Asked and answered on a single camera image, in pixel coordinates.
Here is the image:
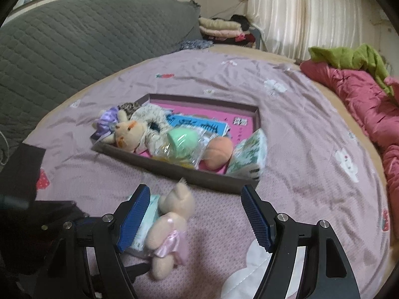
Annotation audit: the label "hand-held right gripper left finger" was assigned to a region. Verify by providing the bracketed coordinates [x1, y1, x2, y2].
[37, 184, 151, 299]

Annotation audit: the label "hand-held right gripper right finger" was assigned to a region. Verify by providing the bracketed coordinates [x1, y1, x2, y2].
[241, 184, 361, 299]

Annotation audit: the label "pale green tissue pack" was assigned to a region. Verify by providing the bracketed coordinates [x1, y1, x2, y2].
[126, 193, 163, 253]

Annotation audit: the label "teddy bear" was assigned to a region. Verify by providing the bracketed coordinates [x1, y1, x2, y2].
[93, 106, 148, 154]
[146, 179, 198, 281]

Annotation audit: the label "shallow grey cardboard box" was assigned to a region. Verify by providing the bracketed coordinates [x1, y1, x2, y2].
[90, 93, 263, 197]

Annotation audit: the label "green printed tissue pack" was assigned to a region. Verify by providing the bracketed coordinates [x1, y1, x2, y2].
[225, 129, 269, 180]

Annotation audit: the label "peach makeup sponge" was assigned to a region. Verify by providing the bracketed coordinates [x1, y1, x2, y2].
[202, 136, 235, 171]

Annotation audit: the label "green makeup sponge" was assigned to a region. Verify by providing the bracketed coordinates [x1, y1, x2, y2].
[153, 127, 216, 171]

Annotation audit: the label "leopard print scrunchie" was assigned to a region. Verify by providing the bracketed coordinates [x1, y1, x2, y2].
[120, 102, 143, 116]

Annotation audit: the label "purple printed bed sheet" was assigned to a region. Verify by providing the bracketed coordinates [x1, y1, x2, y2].
[23, 50, 392, 299]

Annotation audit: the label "pink book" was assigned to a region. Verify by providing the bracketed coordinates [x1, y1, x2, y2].
[137, 100, 258, 175]

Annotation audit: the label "grey quilted headboard cover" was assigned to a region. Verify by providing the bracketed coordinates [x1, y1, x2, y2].
[0, 0, 202, 150]

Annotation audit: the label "pink quilt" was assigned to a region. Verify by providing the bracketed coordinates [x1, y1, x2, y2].
[300, 59, 399, 207]

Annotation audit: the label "dark red folded clothes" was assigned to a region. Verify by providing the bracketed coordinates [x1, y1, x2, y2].
[204, 34, 258, 48]

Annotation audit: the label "blue patterned cloth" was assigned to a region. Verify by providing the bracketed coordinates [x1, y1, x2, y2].
[179, 39, 214, 51]

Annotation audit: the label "green cloth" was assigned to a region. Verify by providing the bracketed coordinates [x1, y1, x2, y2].
[308, 44, 395, 96]

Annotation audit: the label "pink folded garment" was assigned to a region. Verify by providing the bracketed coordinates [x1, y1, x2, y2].
[201, 28, 247, 38]

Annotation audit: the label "black garment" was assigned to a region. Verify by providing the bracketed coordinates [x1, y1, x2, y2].
[231, 14, 255, 32]

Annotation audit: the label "white curtain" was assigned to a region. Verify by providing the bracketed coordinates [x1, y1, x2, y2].
[246, 0, 375, 62]

